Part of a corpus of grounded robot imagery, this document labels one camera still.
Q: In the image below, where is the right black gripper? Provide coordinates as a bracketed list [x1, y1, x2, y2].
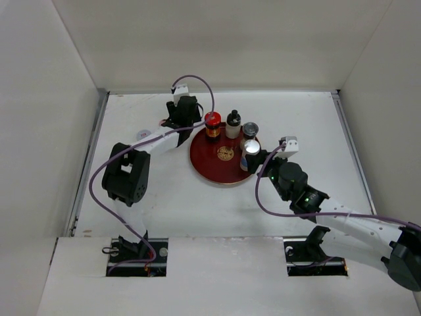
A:
[245, 149, 291, 201]

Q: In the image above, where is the blue label silver cap bottle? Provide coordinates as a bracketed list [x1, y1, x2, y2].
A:
[240, 139, 260, 171]

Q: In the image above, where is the red lid sauce jar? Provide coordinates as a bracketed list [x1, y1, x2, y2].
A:
[205, 111, 221, 142]

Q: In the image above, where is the clear cap pepper grinder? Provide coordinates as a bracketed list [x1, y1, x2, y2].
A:
[242, 122, 259, 140]

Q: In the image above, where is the black knob salt grinder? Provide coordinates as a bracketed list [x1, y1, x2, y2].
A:
[226, 109, 241, 139]

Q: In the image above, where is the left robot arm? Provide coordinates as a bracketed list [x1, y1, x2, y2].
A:
[101, 95, 202, 263]

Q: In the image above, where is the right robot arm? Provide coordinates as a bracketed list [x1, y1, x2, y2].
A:
[245, 148, 420, 292]

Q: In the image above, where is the red round tray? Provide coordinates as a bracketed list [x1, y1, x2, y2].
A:
[189, 122, 251, 185]

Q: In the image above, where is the dark jar white lid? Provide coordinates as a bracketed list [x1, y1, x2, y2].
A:
[136, 130, 151, 141]

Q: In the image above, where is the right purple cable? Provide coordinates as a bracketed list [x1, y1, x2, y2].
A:
[255, 142, 421, 230]

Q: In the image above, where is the purple cable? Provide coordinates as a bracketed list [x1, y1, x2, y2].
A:
[88, 74, 216, 276]
[255, 142, 421, 230]

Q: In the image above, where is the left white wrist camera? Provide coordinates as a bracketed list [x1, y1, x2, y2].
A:
[171, 84, 189, 104]

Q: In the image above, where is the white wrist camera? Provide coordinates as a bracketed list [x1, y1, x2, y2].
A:
[171, 84, 189, 104]
[279, 136, 299, 158]

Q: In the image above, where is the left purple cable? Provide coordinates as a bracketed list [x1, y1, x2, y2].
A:
[88, 74, 216, 276]

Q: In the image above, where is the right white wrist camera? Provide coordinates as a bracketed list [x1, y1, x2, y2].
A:
[279, 136, 299, 158]

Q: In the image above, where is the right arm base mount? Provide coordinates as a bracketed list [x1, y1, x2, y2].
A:
[283, 226, 348, 277]

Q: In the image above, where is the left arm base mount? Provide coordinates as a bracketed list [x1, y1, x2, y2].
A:
[102, 232, 169, 278]

